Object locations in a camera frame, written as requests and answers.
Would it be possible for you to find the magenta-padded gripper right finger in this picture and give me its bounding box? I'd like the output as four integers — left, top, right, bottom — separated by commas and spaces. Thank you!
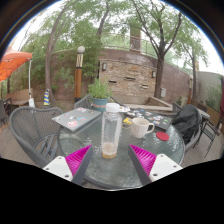
127, 143, 184, 187

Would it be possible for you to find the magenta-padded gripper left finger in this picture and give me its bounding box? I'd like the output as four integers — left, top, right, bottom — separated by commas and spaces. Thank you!
43, 144, 95, 187

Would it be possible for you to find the clear plastic bottle white cap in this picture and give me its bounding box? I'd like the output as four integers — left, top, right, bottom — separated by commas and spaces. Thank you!
100, 102, 123, 160

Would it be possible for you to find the flat round red coaster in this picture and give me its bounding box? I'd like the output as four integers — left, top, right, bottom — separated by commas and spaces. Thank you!
155, 131, 170, 142

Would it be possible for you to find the white ribbed mug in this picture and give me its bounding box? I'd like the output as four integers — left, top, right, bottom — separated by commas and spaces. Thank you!
130, 117, 156, 139

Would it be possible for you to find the black laptop with stickers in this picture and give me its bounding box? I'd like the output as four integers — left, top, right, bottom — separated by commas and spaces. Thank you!
124, 108, 174, 132

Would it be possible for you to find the silver laptop with stickers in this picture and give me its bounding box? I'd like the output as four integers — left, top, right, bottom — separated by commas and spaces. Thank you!
51, 106, 102, 133

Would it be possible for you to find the black metal chair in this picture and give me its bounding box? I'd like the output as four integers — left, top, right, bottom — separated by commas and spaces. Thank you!
201, 118, 223, 158

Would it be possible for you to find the yellow card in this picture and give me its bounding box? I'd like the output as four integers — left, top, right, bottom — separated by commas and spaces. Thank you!
122, 117, 134, 126

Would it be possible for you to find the yellow blue striped cone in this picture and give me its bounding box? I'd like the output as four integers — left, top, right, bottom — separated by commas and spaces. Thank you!
42, 88, 52, 107

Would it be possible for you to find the white printed paper sheet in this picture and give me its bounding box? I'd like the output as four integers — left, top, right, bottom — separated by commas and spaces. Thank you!
118, 105, 132, 114

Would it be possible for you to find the wooden bench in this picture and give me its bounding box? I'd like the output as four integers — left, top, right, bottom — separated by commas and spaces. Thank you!
4, 88, 34, 108

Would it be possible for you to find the green plant in blue pot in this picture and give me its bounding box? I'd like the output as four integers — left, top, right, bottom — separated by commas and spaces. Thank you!
87, 79, 113, 113

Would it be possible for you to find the dark forked tree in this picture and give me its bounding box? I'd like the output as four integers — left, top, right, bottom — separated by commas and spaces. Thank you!
129, 0, 188, 98

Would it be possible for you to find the closed maroon patio umbrella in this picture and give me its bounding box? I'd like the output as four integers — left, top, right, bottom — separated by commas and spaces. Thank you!
219, 76, 224, 118

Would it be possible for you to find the slim tree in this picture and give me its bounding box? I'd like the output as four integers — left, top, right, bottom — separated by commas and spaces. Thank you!
179, 29, 209, 100

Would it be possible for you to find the leaning tree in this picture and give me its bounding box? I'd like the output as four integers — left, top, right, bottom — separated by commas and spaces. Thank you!
23, 0, 101, 103

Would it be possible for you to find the orange patio umbrella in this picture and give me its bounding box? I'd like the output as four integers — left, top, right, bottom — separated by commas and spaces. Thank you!
0, 47, 36, 108

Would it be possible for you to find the wooden lamp post white globe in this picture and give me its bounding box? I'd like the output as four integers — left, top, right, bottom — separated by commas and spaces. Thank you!
187, 74, 194, 106
73, 45, 86, 104

